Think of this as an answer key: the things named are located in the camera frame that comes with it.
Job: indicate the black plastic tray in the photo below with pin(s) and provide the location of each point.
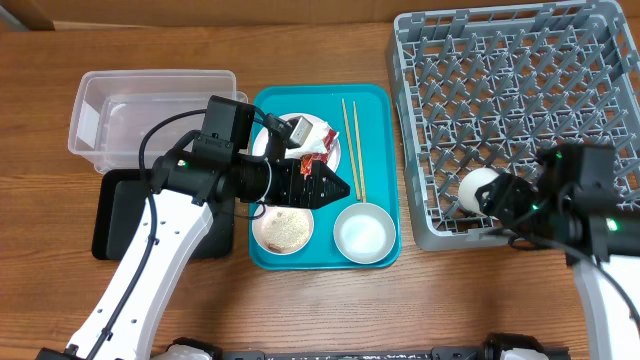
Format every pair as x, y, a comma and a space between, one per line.
120, 207

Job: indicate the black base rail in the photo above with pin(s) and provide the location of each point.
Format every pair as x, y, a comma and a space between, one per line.
496, 346

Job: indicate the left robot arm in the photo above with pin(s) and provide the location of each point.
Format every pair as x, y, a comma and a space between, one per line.
238, 153

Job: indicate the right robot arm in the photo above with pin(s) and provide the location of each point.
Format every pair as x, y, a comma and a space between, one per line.
573, 207

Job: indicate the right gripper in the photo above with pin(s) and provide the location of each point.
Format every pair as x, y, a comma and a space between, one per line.
501, 196

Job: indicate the clear plastic bin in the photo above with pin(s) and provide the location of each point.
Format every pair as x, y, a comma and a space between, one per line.
113, 110

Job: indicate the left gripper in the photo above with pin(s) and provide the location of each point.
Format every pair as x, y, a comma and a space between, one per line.
291, 194

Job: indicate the red snack wrapper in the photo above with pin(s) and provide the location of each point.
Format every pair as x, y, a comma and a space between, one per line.
308, 159

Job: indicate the grey dishwasher rack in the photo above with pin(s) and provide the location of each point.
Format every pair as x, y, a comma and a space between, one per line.
488, 87

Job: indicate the small pink plate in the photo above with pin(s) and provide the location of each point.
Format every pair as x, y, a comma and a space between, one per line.
283, 230

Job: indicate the white napkin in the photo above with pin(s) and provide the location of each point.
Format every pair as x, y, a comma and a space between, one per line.
320, 130

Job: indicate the large white plate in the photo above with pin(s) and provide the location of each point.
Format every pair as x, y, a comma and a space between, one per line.
297, 153

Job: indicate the small white cup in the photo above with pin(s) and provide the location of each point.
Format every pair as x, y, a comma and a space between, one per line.
470, 184

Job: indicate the teal serving tray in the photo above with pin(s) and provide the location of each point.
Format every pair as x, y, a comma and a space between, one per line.
371, 106

